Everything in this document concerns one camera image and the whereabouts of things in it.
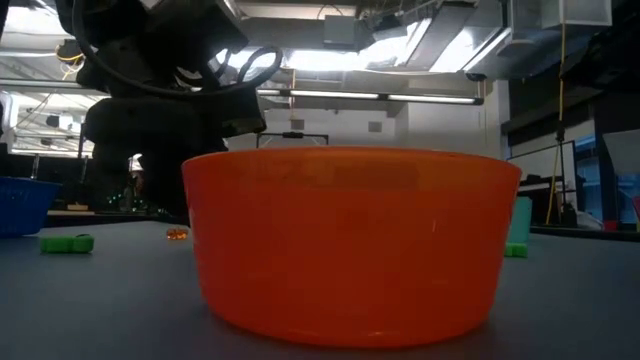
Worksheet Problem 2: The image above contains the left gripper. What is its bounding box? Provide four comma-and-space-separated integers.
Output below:
81, 94, 222, 225

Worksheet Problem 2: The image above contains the round orange plastic bowl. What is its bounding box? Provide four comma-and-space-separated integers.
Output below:
181, 145, 523, 350

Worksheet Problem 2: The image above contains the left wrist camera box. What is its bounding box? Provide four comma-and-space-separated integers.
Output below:
214, 91, 268, 140

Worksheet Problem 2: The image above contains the black rectangular frame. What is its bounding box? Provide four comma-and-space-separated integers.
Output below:
255, 131, 330, 150

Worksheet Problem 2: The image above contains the rectangular metal ceiling duct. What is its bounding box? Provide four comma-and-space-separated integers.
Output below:
234, 0, 381, 54

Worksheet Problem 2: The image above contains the yellow hanging cord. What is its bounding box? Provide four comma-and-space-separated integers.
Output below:
544, 22, 569, 226

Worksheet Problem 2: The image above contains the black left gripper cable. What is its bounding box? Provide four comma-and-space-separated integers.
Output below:
71, 0, 285, 97

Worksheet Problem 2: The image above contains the ceiling cord reel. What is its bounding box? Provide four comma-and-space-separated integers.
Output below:
54, 38, 84, 67

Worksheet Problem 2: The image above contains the blue plastic basket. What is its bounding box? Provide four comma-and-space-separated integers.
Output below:
0, 176, 62, 239

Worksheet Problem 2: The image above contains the black framed white panel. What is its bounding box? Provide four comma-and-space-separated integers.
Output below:
505, 139, 579, 224

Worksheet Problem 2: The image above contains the long ceiling light rail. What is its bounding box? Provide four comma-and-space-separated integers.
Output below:
0, 77, 485, 106

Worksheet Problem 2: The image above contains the black tripod stand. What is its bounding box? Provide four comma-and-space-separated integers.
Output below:
552, 127, 579, 227

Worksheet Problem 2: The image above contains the teal green block right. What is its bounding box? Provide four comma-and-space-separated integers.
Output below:
507, 195, 534, 245

